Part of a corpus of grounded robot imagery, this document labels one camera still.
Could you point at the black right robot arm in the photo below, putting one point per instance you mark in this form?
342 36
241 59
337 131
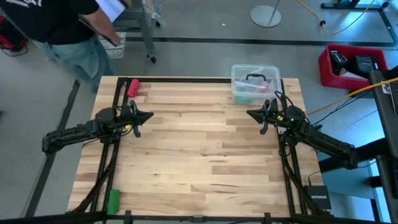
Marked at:
320 140

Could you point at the red plastic crate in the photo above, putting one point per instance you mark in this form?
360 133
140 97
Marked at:
326 77

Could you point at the black aluminium rig frame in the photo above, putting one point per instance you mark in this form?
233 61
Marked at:
186 80

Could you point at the person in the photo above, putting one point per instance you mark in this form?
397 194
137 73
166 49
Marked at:
62 28

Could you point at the red bandage roll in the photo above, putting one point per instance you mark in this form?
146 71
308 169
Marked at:
133 87

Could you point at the long green elastic bandage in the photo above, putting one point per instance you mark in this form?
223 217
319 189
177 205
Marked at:
241 99

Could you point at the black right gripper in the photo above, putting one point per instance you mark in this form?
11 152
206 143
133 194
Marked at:
271 116

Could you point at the white sheet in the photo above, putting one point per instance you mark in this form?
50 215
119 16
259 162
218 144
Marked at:
110 7

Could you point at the clear plastic storage bin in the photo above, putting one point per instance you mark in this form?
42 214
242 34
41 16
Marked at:
267 98

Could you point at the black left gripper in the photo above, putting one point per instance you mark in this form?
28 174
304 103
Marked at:
132 119

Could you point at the black table clamp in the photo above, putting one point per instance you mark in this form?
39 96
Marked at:
127 217
267 217

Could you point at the small green bandage roll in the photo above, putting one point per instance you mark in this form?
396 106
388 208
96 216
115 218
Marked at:
113 202

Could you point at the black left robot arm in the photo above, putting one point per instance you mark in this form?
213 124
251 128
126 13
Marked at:
77 132

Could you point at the wooden workbench in background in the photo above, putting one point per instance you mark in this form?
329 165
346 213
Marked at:
146 28

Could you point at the black table base frame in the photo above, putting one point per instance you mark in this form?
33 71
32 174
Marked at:
387 21

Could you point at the dark pink bandage roll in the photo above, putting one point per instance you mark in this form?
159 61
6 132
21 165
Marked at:
265 87

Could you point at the black Netgear network switch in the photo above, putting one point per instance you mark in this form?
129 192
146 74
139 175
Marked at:
317 197

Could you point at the grey round stand base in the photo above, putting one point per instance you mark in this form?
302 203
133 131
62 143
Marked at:
265 16

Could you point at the red bag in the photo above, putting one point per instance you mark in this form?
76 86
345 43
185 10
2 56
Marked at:
9 40

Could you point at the clear plastic floor bag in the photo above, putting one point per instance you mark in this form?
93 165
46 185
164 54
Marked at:
119 49

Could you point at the black device in crate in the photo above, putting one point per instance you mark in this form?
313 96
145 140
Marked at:
364 63
338 59

